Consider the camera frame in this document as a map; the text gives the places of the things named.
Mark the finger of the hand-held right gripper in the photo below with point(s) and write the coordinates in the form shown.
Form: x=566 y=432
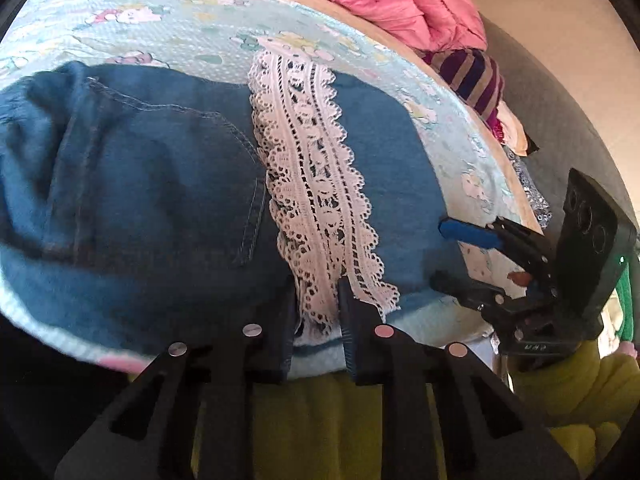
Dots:
x=465 y=230
x=465 y=290

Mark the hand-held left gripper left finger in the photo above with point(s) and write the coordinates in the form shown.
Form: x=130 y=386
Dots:
x=280 y=355

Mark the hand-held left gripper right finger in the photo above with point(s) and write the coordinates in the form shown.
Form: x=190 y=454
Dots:
x=352 y=335

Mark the blue denim pants lace hems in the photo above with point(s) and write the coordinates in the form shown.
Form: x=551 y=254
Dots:
x=150 y=185

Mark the colourful crumpled clothes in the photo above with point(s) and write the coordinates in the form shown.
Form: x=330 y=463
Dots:
x=530 y=190

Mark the person's yellow-green clothing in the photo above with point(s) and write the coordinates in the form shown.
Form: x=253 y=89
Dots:
x=310 y=430

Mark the grey padded headboard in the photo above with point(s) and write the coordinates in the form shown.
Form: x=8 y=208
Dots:
x=550 y=110

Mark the purple striped cloth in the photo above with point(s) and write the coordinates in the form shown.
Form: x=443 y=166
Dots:
x=470 y=77

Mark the pink puffy jacket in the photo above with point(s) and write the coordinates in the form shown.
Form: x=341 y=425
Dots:
x=400 y=0

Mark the cartoon printed blue blanket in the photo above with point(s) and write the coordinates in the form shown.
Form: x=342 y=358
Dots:
x=200 y=30

